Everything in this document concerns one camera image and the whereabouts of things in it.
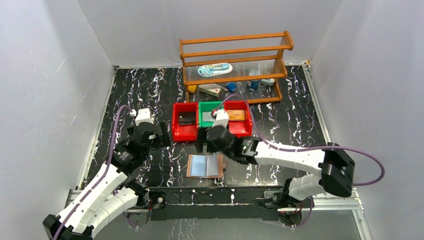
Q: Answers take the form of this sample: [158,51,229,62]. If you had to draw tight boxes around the green plastic bin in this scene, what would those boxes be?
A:
[197,101,222,140]

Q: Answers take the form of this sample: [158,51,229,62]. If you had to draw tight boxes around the orange credit card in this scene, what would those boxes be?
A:
[226,109,246,122]

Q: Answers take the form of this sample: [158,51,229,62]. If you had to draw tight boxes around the teal white tube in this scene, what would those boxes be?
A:
[261,78,276,86]

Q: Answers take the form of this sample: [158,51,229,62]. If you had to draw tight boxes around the red bin with dark card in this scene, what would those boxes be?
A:
[172,102,199,142]

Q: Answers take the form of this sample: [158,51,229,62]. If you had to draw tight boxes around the blue white oval package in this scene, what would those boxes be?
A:
[197,62,233,78]

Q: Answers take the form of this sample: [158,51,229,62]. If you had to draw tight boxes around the pink leather card holder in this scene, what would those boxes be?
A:
[186,154,227,179]

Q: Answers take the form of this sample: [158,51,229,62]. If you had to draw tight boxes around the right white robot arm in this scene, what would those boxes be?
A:
[204,109,355,207]

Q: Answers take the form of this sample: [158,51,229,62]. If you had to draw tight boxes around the wooden shelf rack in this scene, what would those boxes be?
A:
[179,30,294,104]

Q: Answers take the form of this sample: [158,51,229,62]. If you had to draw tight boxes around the black base frame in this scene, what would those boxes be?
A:
[127,186,315,227]

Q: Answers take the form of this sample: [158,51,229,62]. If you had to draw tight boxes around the dark credit card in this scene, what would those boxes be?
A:
[178,112,197,126]

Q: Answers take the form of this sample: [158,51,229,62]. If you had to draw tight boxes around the blue cup on shelf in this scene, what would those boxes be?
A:
[246,79,261,90]

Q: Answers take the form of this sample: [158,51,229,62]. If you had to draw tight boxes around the yellow small object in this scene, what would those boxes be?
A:
[187,85,198,94]

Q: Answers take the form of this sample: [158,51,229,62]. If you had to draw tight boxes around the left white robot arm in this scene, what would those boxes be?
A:
[42,108,170,240]

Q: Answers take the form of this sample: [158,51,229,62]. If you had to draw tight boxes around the blue small object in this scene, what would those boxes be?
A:
[225,82,237,93]

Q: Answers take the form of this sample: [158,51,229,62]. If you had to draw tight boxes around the red bin with orange card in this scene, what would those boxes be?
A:
[224,101,253,137]

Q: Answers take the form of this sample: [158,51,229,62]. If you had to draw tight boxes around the grey credit card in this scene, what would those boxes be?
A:
[202,111,215,123]

